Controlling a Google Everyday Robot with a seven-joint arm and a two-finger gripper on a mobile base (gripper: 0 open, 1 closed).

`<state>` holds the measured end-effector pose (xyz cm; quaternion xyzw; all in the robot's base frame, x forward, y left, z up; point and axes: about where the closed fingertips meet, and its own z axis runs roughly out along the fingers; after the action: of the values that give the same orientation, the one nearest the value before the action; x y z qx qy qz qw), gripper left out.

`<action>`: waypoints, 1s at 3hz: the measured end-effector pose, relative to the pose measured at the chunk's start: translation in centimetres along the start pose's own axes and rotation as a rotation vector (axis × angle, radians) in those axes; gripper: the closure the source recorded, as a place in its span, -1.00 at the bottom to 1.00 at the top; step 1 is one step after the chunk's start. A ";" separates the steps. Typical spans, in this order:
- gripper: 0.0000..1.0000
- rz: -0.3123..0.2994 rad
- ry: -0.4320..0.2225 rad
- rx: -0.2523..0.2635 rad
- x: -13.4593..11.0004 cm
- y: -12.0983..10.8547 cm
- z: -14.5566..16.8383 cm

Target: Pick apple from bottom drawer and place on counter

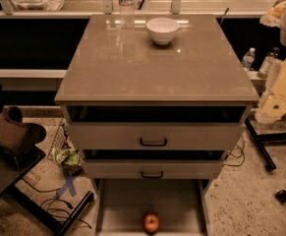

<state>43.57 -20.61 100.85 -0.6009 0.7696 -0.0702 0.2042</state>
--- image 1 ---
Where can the bottle with yellowish liquid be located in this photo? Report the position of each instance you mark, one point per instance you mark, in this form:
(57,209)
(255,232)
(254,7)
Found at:
(269,59)

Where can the white ceramic bowl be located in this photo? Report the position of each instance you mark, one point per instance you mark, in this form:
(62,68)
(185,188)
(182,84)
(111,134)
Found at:
(162,30)

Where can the top grey drawer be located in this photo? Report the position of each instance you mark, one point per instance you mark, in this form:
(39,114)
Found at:
(152,136)

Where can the black side table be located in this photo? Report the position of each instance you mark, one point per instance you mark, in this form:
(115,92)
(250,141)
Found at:
(9,176)

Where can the small water bottle white cap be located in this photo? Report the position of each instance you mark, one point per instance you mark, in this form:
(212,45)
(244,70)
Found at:
(248,59)

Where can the wire mesh basket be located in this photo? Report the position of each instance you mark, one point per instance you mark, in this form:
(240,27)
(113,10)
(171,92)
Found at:
(60,138)

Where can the bottom grey open drawer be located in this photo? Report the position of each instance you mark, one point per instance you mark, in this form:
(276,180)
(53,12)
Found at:
(179,204)

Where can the middle grey drawer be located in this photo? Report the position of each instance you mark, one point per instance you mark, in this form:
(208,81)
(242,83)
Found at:
(151,169)

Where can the clear water bottle on counter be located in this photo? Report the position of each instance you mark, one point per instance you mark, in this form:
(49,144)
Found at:
(127,13)

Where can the grey drawer cabinet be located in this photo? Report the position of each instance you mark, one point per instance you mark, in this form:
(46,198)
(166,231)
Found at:
(121,76)

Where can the dark brown curved object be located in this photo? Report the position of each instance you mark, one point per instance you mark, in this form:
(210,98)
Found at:
(17,138)

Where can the green snack bag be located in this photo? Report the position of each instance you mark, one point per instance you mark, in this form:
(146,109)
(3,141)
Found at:
(68,160)

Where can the red apple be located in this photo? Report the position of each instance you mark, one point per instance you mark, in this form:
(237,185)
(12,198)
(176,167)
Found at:
(151,223)

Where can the black table leg right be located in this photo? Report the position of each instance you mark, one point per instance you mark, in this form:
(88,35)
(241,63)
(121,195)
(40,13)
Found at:
(261,140)

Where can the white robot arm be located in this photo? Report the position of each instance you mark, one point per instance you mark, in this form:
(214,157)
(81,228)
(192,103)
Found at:
(275,17)

